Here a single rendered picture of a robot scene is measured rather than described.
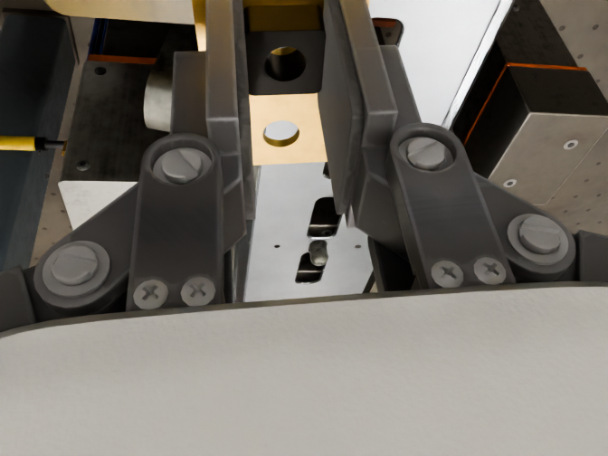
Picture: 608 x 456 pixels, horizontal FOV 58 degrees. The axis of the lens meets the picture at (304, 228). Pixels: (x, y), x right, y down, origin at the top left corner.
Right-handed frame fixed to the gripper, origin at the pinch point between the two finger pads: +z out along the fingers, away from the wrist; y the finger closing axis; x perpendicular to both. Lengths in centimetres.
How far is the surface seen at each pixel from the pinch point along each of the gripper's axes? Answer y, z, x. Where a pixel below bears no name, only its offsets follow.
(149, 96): -6.1, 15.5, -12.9
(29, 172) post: -23, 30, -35
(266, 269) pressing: 0, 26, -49
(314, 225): 6, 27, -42
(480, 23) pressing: 16.5, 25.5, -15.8
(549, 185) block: 27.3, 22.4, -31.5
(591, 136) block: 28.3, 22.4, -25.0
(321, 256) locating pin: 6, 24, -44
